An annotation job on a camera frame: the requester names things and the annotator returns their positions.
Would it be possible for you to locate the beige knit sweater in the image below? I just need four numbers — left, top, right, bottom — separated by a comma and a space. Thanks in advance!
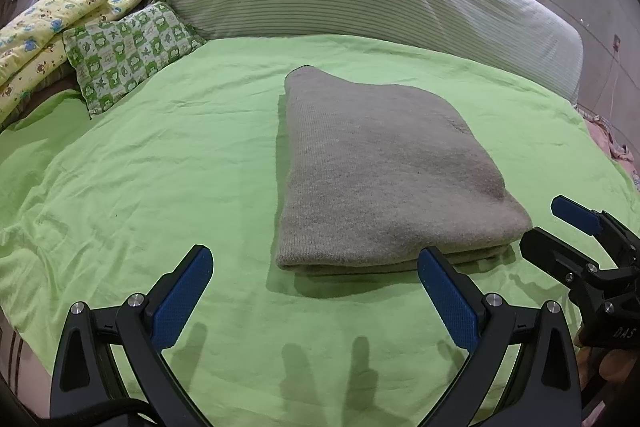
274, 66, 534, 276

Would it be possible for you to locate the yellow printed quilt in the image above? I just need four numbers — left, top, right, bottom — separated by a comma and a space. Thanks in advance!
0, 0, 154, 128

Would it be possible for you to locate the green checkered pillow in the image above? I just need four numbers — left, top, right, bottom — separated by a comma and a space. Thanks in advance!
62, 1, 209, 120

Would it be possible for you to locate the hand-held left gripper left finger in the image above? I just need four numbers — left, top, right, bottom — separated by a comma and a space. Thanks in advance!
49, 244, 216, 427

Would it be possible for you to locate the green bed sheet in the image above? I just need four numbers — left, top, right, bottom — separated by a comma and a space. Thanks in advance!
0, 33, 640, 427

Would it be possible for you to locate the pink blanket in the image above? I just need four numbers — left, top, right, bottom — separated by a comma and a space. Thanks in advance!
575, 104, 640, 194

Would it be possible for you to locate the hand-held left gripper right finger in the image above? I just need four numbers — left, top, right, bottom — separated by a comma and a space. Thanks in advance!
417, 247, 584, 427

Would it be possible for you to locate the person's right hand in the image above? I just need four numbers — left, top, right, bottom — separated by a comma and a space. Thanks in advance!
597, 348, 638, 382

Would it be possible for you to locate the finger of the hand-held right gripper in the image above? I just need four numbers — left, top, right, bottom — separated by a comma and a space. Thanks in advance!
519, 227, 603, 294
550, 194, 640, 258

